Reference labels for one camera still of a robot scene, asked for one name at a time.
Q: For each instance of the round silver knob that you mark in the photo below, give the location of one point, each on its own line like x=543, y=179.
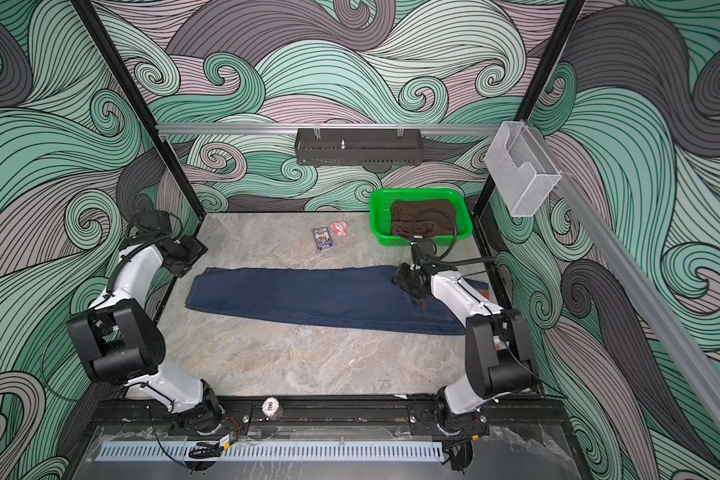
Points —
x=272, y=409

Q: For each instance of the aluminium back wall rail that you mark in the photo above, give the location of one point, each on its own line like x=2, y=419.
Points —
x=251, y=128

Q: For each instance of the blue playing card box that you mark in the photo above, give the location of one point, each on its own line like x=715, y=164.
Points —
x=322, y=238

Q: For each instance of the green plastic basket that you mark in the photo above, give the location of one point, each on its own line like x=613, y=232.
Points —
x=380, y=204

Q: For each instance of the white slotted cable duct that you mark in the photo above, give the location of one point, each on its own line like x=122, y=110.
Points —
x=319, y=451

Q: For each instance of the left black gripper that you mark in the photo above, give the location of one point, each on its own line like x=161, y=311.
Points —
x=195, y=250

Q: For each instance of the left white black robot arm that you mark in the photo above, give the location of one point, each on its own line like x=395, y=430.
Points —
x=118, y=342

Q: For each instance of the dark blue denim jeans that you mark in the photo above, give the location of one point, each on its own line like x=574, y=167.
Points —
x=354, y=298

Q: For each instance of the black perforated wall shelf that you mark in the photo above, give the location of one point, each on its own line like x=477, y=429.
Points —
x=374, y=150

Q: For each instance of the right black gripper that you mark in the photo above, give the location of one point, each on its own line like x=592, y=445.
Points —
x=400, y=277

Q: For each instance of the clear plastic wall bin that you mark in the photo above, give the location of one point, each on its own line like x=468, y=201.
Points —
x=521, y=164

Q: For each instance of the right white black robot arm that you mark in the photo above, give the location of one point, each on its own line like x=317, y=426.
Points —
x=499, y=359

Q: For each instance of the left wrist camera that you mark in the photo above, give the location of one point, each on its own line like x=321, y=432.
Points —
x=152, y=222

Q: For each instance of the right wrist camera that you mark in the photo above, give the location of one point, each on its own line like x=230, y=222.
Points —
x=423, y=251

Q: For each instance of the aluminium right wall rail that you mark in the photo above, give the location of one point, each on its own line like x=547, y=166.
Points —
x=649, y=197

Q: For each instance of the pink plush toy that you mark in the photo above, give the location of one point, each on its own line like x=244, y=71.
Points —
x=339, y=228

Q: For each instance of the aluminium wall rail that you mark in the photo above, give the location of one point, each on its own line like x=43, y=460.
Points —
x=649, y=197
x=251, y=128

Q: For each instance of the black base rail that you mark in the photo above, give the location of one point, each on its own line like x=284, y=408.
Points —
x=420, y=415

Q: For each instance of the brown folded trousers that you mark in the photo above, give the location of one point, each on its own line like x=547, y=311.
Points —
x=423, y=219

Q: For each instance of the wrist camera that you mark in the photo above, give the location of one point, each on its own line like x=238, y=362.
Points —
x=423, y=251
x=152, y=222

